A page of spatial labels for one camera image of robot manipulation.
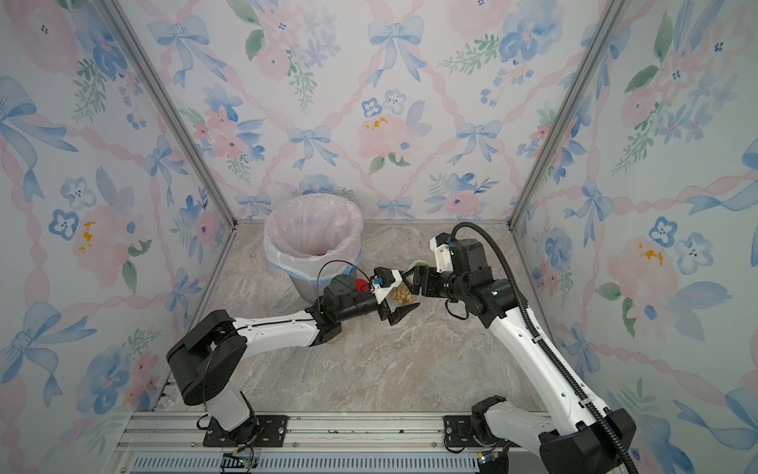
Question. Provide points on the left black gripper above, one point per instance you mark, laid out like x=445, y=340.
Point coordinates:
x=398, y=314

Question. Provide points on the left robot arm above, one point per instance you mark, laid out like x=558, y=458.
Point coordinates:
x=185, y=358

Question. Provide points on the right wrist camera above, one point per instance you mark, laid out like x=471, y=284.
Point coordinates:
x=440, y=246

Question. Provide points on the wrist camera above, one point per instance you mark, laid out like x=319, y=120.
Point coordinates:
x=382, y=291
x=440, y=246

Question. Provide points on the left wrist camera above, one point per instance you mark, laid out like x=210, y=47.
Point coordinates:
x=382, y=291

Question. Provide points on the grey mesh trash bin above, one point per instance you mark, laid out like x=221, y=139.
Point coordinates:
x=310, y=287

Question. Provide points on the red lid peanut jar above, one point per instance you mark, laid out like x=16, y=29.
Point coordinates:
x=359, y=286

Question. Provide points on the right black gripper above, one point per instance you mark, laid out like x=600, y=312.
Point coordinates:
x=419, y=276

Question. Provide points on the right aluminium corner post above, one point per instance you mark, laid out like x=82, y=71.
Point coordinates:
x=600, y=41

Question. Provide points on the aluminium corner post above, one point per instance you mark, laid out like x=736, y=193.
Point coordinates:
x=600, y=41
x=124, y=33

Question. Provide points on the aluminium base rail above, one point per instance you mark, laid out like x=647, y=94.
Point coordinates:
x=172, y=442

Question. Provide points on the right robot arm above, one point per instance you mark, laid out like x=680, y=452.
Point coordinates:
x=579, y=432

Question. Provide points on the left aluminium corner post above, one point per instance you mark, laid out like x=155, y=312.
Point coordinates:
x=124, y=33

